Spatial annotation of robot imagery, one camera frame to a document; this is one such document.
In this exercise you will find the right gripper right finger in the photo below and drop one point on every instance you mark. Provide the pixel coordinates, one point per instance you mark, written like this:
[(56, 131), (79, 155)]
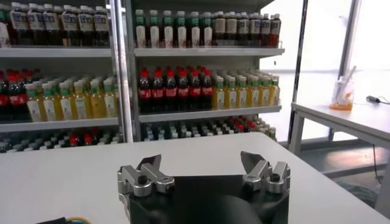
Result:
[(262, 176)]

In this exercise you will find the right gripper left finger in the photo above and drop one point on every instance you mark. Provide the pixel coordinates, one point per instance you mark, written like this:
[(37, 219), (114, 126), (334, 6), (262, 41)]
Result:
[(143, 179)]

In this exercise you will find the yellow juice bottle green label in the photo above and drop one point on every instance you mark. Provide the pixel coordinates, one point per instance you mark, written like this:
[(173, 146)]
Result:
[(241, 94), (264, 93), (110, 101), (219, 95), (274, 92), (82, 103), (230, 95), (50, 105), (253, 93), (34, 106), (67, 104), (97, 102)]

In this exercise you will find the red cap cola bottle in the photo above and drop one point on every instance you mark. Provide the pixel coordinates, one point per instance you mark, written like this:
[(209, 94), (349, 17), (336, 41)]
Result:
[(3, 99), (158, 92), (17, 99), (206, 90), (145, 92), (183, 91)]

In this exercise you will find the grey-blue crumpled cloth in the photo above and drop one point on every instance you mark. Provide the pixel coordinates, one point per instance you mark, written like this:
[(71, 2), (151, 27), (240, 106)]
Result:
[(359, 193)]

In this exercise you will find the clear cup orange contents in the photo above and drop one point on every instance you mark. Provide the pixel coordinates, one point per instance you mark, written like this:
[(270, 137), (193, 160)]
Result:
[(342, 103)]

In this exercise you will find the white plastic stick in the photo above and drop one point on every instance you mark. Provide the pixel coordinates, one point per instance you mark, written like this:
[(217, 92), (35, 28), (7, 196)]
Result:
[(350, 74)]

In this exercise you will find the black power adapter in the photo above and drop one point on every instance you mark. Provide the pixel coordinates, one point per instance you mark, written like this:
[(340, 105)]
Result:
[(373, 99)]

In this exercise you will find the grey metal shelf unit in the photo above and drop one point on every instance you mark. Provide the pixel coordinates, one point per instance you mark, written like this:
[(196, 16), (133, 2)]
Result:
[(61, 52), (207, 52)]

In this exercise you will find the dark bottle white blue label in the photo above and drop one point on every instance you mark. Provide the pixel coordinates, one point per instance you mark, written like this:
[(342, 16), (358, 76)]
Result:
[(51, 26), (85, 28), (35, 25), (101, 28), (69, 27), (254, 29), (243, 29), (275, 30), (265, 30), (19, 25)]

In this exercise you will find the dark tea bottle green cap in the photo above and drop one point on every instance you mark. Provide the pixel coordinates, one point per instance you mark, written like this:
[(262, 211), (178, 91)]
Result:
[(153, 30), (194, 31), (167, 31), (3, 33), (207, 31), (140, 30), (181, 31)]

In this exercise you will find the dark bottle beige label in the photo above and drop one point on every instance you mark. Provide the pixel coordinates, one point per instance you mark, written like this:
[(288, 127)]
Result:
[(231, 29), (219, 29)]

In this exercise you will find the grey frame side table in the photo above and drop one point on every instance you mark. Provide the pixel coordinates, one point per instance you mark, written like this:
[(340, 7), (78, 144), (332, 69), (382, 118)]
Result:
[(350, 118)]

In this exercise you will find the black slanted frame pole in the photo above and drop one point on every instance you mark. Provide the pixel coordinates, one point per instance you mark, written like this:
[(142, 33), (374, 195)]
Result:
[(300, 45)]

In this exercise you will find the silver frame pole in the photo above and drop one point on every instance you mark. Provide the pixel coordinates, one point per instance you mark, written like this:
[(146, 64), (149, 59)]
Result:
[(350, 30)]

